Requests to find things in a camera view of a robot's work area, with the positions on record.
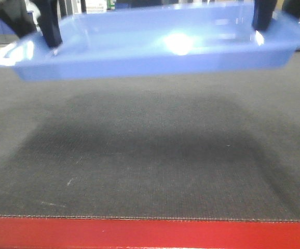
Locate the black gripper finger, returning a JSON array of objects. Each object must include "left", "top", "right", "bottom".
[
  {"left": 0, "top": 0, "right": 37, "bottom": 38},
  {"left": 32, "top": 0, "right": 62, "bottom": 48},
  {"left": 252, "top": 0, "right": 277, "bottom": 31},
  {"left": 282, "top": 0, "right": 300, "bottom": 19}
]

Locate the red table edge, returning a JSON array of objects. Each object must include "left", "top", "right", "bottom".
[{"left": 0, "top": 217, "right": 300, "bottom": 248}]

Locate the blue plastic tray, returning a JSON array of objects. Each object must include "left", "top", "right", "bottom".
[{"left": 0, "top": 1, "right": 300, "bottom": 81}]

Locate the dark grey table mat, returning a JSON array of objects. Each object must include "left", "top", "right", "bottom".
[{"left": 0, "top": 52, "right": 300, "bottom": 220}]

